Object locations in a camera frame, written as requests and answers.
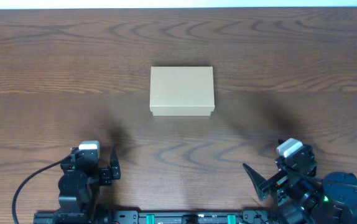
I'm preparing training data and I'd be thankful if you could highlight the brown cardboard box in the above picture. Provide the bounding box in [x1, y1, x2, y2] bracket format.
[149, 67, 215, 116]

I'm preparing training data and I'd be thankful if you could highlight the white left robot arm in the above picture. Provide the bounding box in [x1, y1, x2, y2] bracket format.
[57, 147, 121, 223]

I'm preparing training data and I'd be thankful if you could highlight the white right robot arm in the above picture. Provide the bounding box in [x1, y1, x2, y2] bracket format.
[243, 141, 357, 224]

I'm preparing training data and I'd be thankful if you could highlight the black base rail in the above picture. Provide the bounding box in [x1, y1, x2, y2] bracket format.
[33, 210, 279, 224]

